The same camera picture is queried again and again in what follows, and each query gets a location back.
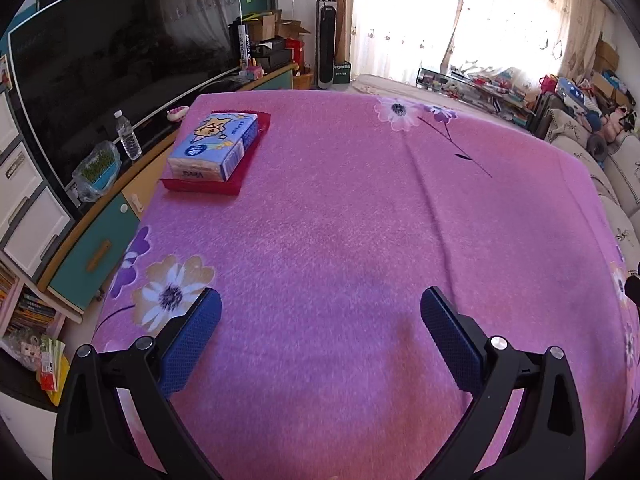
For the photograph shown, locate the open cardboard box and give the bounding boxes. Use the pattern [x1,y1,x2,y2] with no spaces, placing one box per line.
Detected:
[277,20,313,41]
[245,10,282,43]

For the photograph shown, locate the pink plush doll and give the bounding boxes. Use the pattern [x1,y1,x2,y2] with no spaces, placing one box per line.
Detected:
[600,107,633,143]

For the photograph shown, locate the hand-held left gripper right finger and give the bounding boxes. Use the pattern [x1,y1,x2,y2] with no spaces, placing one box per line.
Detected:
[420,286,587,480]

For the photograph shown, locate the stack of cardboard boxes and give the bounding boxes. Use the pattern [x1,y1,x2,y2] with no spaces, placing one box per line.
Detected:
[590,40,631,106]

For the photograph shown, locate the teal television cabinet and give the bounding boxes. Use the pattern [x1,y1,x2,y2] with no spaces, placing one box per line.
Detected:
[37,62,296,311]

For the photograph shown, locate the blue tissue pack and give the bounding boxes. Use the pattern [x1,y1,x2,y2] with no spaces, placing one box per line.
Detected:
[167,112,259,182]

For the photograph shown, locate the beige sofa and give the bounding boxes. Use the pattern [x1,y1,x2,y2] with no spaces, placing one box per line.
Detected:
[532,107,640,281]

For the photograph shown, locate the cluttered glass coffee table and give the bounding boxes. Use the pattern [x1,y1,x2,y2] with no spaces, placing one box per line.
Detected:
[416,65,538,126]

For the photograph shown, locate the sheer embroidered curtains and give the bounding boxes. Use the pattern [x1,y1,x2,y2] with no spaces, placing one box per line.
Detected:
[335,0,613,91]

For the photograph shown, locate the large curved television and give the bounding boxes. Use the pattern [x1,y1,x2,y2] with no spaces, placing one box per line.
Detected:
[7,0,246,206]

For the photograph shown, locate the blue star print bag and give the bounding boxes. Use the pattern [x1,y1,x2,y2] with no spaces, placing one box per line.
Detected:
[555,77,596,106]

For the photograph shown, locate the grey neck pillow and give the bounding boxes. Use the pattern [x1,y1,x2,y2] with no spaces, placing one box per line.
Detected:
[586,132,610,161]

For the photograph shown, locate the black upright box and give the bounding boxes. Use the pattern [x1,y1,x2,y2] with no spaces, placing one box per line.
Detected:
[235,22,251,68]

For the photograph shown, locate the stack of booklets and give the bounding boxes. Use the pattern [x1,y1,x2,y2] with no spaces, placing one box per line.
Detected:
[37,335,71,406]

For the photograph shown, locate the bookshelf with books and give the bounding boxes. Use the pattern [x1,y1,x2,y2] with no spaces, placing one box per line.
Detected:
[0,260,71,406]

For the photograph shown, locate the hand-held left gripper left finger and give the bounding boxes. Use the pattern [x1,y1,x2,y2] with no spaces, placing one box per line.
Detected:
[52,286,223,480]

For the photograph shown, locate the clear plastic bag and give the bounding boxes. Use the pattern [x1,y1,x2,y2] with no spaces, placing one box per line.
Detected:
[71,141,122,203]

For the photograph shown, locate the white plastic drawer unit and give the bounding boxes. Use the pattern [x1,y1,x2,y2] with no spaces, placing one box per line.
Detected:
[0,92,76,281]

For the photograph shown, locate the red tray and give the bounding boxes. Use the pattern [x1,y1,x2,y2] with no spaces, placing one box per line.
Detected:
[159,108,272,196]

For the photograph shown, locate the red box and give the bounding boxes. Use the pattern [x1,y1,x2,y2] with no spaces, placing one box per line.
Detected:
[290,39,312,73]

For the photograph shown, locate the pink floral tablecloth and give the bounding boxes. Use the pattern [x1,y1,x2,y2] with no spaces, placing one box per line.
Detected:
[92,90,640,480]

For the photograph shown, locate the dark suitcase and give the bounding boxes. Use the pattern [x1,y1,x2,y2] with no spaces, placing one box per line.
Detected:
[532,91,568,138]

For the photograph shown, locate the clear water bottle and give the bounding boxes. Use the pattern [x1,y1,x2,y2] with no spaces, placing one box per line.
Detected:
[114,110,142,161]

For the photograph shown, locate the black tower fan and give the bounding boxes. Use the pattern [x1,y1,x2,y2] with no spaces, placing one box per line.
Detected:
[316,0,337,86]

